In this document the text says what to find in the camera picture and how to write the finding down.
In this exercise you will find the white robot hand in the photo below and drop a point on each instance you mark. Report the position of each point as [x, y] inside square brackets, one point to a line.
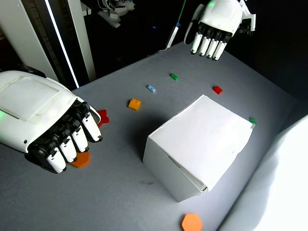
[221, 14]
[31, 103]

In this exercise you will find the white cardboard box brown inside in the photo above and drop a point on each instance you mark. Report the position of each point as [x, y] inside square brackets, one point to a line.
[199, 134]

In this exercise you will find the white oblong plug device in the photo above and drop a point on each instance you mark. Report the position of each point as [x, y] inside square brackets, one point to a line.
[172, 36]

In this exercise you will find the white light strip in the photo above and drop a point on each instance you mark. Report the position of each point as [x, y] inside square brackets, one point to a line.
[61, 43]

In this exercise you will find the red star block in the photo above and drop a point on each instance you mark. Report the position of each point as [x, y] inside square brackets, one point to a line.
[104, 118]

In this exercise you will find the red toy brick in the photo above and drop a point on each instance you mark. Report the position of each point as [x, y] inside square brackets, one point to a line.
[217, 90]

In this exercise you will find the orange hexagon block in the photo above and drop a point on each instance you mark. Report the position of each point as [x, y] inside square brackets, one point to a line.
[191, 222]
[83, 161]

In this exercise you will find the green toy brick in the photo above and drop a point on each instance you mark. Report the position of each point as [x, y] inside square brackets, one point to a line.
[174, 77]
[252, 120]

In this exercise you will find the blue toy brick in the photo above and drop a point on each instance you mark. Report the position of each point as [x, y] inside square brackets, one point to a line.
[151, 89]

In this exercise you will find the orange toy brick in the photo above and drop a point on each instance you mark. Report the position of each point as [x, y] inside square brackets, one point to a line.
[134, 104]

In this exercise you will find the white plastic parts pile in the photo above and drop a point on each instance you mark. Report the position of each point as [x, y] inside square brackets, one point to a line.
[113, 14]

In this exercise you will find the grey table cloth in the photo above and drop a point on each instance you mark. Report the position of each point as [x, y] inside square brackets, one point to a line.
[120, 197]

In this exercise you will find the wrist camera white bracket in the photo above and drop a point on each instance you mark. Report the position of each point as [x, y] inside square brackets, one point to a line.
[250, 19]

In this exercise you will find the white cabinet frame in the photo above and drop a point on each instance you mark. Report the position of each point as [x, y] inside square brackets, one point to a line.
[21, 36]

